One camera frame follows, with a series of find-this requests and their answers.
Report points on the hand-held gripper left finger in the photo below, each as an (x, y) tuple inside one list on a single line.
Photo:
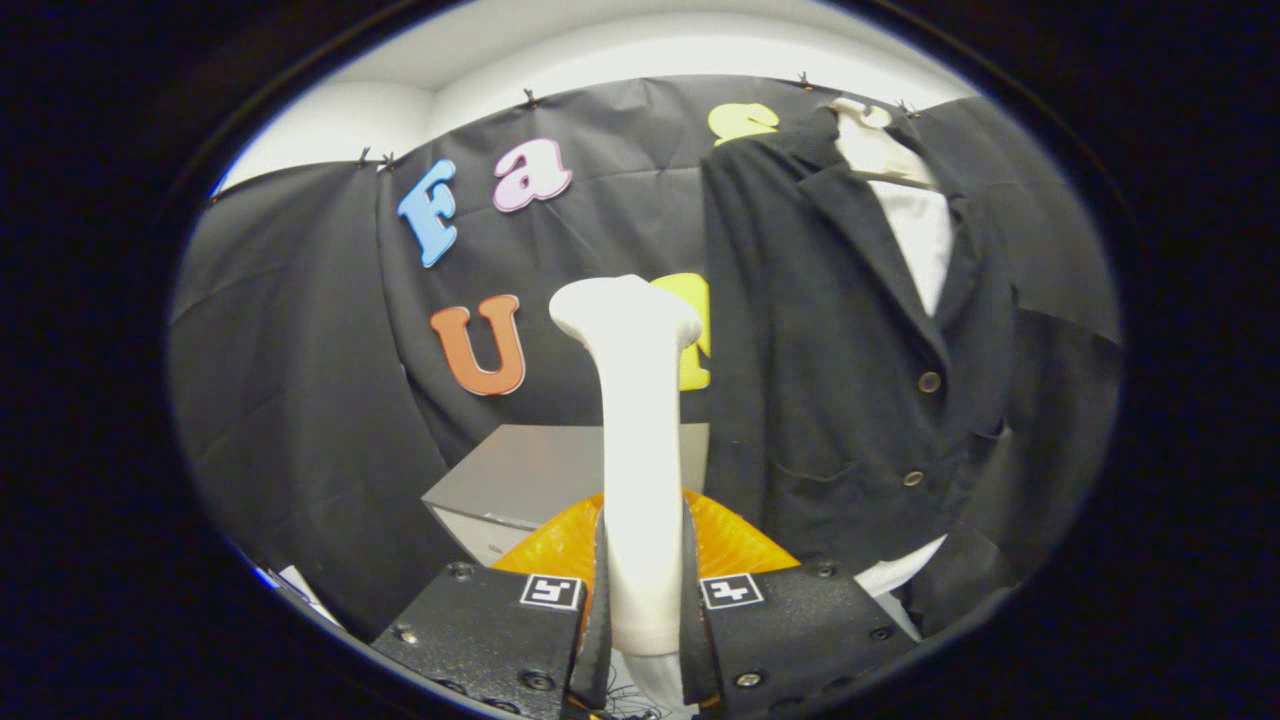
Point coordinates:
[(597, 660)]

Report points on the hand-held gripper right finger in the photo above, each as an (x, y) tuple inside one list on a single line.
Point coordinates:
[(695, 660)]

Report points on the black suit jacket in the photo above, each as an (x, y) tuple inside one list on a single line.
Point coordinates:
[(830, 400)]

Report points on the cream plastic clothes hanger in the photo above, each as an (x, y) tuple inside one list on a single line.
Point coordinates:
[(875, 150)]

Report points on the grey cabinet with dark top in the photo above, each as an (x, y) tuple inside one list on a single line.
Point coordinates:
[(520, 470)]

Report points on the black backdrop cloth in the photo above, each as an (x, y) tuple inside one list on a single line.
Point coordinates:
[(300, 350)]

